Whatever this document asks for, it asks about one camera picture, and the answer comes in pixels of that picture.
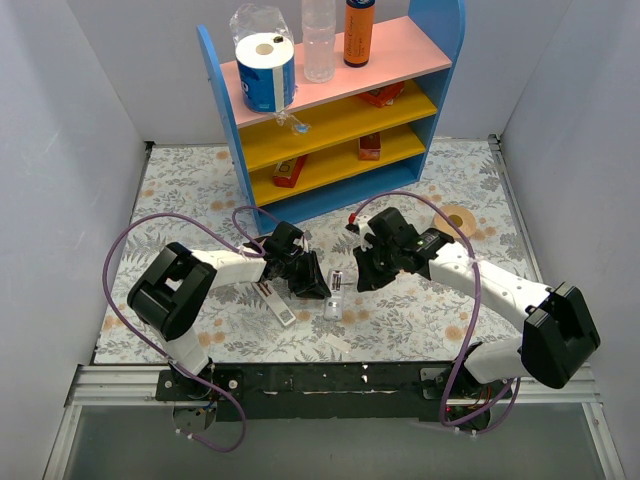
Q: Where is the orange box middle shelf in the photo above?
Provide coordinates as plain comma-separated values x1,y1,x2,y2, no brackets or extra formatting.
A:
358,132,381,161

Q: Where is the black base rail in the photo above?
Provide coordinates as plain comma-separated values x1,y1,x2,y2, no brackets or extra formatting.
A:
154,360,514,424

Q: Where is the small white display remote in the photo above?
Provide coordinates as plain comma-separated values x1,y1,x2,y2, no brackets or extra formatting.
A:
323,269,346,321

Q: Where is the small plastic wrapper scrap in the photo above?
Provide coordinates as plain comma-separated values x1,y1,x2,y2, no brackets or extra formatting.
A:
273,110,311,135

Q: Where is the clear plastic water bottle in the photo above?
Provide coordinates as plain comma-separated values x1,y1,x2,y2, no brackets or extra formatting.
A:
301,0,336,83

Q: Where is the long white remote control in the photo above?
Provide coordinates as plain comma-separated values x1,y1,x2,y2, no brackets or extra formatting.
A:
253,282,296,328

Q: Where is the blue shelf unit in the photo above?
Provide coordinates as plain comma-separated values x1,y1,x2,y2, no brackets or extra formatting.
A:
198,1,466,233

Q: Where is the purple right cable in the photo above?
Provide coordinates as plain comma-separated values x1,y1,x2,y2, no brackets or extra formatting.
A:
349,190,521,429

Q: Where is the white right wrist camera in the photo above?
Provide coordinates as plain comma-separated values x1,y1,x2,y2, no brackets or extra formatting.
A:
346,213,373,251

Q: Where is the blue wrapped toilet paper roll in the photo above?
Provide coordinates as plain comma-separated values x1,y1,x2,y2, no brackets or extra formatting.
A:
229,4,296,113

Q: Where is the brown paper roll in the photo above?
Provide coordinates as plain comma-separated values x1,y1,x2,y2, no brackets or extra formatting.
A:
432,205,477,239

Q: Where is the orange box top shelf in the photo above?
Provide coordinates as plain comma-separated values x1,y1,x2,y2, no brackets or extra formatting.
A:
357,81,405,108

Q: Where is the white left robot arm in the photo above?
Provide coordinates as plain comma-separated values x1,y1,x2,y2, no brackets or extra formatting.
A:
127,221,331,400

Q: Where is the orange bottle black cap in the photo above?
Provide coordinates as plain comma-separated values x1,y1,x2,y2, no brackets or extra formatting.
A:
343,0,375,68

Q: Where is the red box lower shelf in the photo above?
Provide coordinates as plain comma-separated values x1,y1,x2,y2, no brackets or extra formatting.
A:
272,155,307,188

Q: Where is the white battery cover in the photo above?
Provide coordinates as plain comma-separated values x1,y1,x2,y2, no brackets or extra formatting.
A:
324,334,351,355

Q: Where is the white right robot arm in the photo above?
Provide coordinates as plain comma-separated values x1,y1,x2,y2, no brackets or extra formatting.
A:
347,207,601,398

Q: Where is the floral table mat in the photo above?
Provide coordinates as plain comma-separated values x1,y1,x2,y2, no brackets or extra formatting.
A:
94,139,536,364

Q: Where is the orange box shelf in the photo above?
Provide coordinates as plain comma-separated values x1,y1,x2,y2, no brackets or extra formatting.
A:
357,81,405,108
358,132,381,161

